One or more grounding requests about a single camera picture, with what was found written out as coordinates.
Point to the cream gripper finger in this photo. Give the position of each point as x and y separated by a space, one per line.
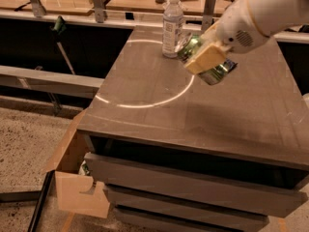
201 57
209 36

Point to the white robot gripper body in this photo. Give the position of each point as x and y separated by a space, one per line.
238 30

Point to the green soda can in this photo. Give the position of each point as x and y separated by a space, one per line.
212 76

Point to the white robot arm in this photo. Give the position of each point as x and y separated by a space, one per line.
274 16

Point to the blue snack bar wrapper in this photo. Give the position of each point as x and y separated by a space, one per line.
231 64

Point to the clear plastic water bottle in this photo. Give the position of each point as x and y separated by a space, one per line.
172 28

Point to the grey drawer cabinet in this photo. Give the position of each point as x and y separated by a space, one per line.
179 155

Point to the open cardboard box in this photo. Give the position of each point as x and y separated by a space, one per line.
76 193

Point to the metal frame post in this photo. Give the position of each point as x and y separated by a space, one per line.
208 14

